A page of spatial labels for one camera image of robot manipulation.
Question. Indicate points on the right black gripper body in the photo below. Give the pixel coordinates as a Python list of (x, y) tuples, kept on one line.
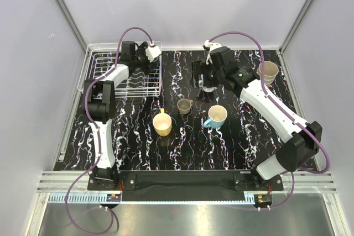
[(213, 77)]

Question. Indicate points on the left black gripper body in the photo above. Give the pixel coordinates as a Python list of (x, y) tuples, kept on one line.
[(142, 62)]

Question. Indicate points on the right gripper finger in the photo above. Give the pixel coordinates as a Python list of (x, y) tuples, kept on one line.
[(198, 81), (198, 68)]

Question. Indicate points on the white grey mug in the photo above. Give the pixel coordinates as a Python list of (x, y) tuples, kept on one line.
[(208, 89)]

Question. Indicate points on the beige small mug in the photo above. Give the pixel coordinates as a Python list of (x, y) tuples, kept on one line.
[(184, 106)]

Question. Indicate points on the light blue cup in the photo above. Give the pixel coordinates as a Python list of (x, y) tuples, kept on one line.
[(217, 115)]

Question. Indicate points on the tan beige tall cup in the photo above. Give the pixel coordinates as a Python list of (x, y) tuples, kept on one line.
[(270, 69)]

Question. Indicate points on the yellow cup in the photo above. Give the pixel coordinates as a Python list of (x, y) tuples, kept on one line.
[(162, 123)]

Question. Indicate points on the mint green cup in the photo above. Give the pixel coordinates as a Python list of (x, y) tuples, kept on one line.
[(268, 79)]

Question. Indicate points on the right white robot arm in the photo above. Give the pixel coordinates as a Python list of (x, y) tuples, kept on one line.
[(301, 139)]

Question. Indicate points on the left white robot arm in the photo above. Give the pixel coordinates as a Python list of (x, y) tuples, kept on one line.
[(100, 104)]

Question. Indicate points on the black marble pattern mat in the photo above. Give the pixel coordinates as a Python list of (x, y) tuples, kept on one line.
[(243, 141)]

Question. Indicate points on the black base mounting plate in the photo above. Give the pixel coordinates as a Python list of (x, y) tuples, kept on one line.
[(238, 180)]

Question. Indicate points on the right orange connector box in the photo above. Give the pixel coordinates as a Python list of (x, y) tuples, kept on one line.
[(264, 199)]

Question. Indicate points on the orange connector box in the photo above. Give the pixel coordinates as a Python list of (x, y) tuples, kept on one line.
[(264, 199), (114, 197)]

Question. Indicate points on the left orange connector box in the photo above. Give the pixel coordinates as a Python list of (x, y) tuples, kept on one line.
[(114, 197)]

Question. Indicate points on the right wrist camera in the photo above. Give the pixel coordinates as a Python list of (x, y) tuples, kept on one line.
[(209, 47)]

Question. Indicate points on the white wire dish rack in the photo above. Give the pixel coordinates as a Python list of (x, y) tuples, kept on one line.
[(98, 60)]

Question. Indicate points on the slotted cable duct rail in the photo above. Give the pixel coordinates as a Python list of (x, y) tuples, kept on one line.
[(130, 197)]

